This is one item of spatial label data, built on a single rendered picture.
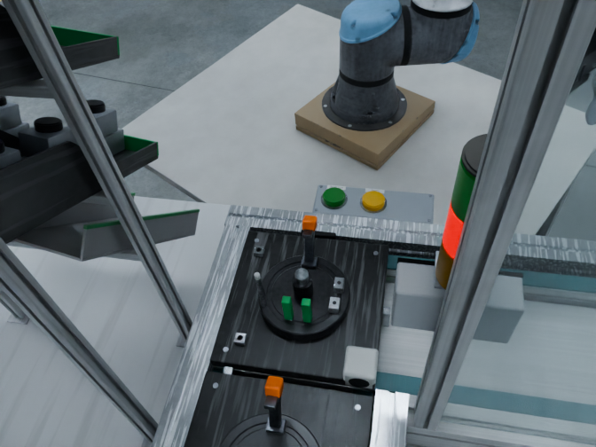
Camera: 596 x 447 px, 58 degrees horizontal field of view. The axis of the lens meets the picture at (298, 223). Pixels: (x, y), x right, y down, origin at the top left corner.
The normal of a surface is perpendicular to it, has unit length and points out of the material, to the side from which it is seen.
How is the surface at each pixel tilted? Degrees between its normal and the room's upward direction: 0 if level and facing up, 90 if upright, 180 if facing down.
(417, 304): 90
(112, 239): 90
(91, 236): 90
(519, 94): 90
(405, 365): 0
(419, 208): 0
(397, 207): 0
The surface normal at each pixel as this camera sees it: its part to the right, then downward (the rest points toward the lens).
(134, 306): -0.07, -0.62
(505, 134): -0.18, 0.78
